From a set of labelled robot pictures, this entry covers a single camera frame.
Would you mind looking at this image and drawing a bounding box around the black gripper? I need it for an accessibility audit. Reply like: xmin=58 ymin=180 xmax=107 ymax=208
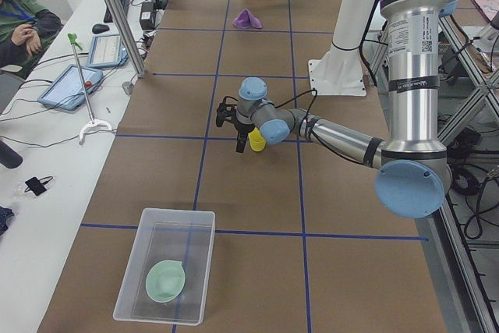
xmin=232 ymin=113 xmax=253 ymax=153

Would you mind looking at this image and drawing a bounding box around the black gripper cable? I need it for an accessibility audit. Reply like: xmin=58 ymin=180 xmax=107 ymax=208
xmin=272 ymin=89 xmax=319 ymax=131

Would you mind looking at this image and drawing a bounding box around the purple cloth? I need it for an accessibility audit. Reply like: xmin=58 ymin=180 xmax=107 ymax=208
xmin=232 ymin=9 xmax=263 ymax=29

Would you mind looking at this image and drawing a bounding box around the seated person in green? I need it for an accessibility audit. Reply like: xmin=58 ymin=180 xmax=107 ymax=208
xmin=1 ymin=0 xmax=63 ymax=79

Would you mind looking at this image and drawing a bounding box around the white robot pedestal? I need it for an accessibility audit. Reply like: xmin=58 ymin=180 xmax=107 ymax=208
xmin=309 ymin=0 xmax=375 ymax=96

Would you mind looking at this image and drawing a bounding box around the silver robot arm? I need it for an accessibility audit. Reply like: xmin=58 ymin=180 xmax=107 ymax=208
xmin=216 ymin=0 xmax=458 ymax=218

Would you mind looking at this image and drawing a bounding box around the blue teach pendant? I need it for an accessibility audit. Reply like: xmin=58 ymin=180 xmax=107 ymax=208
xmin=37 ymin=64 xmax=104 ymax=111
xmin=87 ymin=34 xmax=128 ymax=69

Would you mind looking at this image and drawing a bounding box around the black power adapter box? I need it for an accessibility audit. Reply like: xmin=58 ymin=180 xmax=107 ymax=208
xmin=139 ymin=2 xmax=157 ymax=30

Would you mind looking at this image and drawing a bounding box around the far blue teach pendant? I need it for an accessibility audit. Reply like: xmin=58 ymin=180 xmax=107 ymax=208
xmin=87 ymin=34 xmax=128 ymax=69

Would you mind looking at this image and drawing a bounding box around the mint green bowl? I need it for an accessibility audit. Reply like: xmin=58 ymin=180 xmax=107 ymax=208
xmin=145 ymin=260 xmax=186 ymax=303

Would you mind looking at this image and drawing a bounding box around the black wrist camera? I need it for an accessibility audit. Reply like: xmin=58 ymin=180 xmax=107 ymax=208
xmin=215 ymin=96 xmax=238 ymax=128

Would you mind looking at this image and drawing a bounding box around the near blue teach pendant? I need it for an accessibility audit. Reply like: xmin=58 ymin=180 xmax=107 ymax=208
xmin=37 ymin=64 xmax=104 ymax=111

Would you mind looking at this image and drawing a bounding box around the aluminium frame post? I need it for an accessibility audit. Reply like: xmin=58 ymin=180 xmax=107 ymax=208
xmin=104 ymin=0 xmax=145 ymax=78

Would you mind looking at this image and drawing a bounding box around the yellow plastic cup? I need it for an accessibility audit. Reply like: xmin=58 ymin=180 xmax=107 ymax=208
xmin=249 ymin=127 xmax=266 ymax=152

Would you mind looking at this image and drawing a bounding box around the small black device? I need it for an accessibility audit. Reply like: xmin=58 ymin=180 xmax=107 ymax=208
xmin=24 ymin=175 xmax=54 ymax=196

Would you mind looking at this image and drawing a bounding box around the clear plastic storage box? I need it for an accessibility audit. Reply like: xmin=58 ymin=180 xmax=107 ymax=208
xmin=113 ymin=207 xmax=215 ymax=326

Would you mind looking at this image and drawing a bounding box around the black computer mouse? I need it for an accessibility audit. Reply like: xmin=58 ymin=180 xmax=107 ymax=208
xmin=91 ymin=23 xmax=110 ymax=34

